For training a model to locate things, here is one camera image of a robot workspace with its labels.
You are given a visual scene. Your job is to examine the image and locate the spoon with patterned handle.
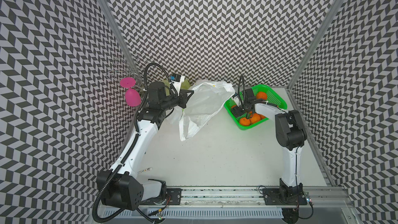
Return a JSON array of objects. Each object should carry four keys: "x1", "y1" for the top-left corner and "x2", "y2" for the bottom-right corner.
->
[{"x1": 137, "y1": 167, "x2": 153, "y2": 174}]

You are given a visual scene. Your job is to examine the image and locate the white plastic bag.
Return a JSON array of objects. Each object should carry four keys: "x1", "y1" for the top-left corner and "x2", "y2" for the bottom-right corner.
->
[{"x1": 178, "y1": 80, "x2": 235, "y2": 142}]

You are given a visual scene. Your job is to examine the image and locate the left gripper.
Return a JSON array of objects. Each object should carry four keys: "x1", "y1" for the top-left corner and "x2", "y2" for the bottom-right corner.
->
[{"x1": 161, "y1": 88, "x2": 193, "y2": 111}]

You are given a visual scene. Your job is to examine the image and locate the orange under finger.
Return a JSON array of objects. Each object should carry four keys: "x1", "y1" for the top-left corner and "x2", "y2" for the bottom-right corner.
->
[{"x1": 249, "y1": 113, "x2": 262, "y2": 124}]

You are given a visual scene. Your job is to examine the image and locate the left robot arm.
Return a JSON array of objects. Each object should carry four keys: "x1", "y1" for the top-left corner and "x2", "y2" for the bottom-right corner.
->
[{"x1": 95, "y1": 82, "x2": 194, "y2": 211}]

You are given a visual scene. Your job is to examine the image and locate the aluminium corner post left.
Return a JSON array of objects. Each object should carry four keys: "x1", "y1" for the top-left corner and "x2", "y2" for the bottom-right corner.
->
[{"x1": 97, "y1": 0, "x2": 139, "y2": 75}]

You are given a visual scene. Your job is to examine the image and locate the yellow green plastic bag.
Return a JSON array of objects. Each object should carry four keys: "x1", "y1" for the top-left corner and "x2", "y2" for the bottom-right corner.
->
[{"x1": 163, "y1": 79, "x2": 191, "y2": 96}]

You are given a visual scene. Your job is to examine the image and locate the green plastic basket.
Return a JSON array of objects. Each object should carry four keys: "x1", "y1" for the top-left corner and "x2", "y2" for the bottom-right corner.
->
[{"x1": 224, "y1": 85, "x2": 287, "y2": 131}]

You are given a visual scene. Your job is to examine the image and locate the orange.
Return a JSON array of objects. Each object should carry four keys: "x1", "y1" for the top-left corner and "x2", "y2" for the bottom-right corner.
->
[
  {"x1": 239, "y1": 117, "x2": 251, "y2": 127},
  {"x1": 249, "y1": 113, "x2": 262, "y2": 124},
  {"x1": 256, "y1": 91, "x2": 268, "y2": 101}
]

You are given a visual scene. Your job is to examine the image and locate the wire rack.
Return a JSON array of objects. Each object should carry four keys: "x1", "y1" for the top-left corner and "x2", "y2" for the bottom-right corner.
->
[{"x1": 106, "y1": 53, "x2": 144, "y2": 90}]

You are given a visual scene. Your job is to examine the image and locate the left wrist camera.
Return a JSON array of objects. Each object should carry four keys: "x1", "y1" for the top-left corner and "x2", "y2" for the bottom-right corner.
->
[{"x1": 170, "y1": 73, "x2": 184, "y2": 93}]

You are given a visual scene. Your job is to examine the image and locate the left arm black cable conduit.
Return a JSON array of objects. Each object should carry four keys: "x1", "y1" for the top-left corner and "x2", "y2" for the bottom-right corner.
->
[{"x1": 92, "y1": 62, "x2": 172, "y2": 224}]

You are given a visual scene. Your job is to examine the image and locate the aluminium corner post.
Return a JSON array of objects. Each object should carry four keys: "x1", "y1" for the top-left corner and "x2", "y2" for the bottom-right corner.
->
[
  {"x1": 287, "y1": 0, "x2": 345, "y2": 91},
  {"x1": 97, "y1": 0, "x2": 139, "y2": 75}
]

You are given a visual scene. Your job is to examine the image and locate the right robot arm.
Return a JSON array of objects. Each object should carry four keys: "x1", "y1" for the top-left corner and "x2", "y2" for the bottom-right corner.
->
[{"x1": 230, "y1": 89, "x2": 307, "y2": 207}]

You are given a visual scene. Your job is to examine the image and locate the pink plastic cup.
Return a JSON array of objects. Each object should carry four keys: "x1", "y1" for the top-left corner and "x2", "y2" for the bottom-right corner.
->
[{"x1": 125, "y1": 88, "x2": 142, "y2": 107}]

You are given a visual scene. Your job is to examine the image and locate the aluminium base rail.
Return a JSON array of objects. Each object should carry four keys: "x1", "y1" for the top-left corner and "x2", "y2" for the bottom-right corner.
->
[{"x1": 139, "y1": 186, "x2": 361, "y2": 224}]

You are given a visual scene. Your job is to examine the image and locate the aluminium corner post right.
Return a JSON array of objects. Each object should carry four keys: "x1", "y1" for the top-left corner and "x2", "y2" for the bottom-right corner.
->
[{"x1": 287, "y1": 0, "x2": 345, "y2": 91}]

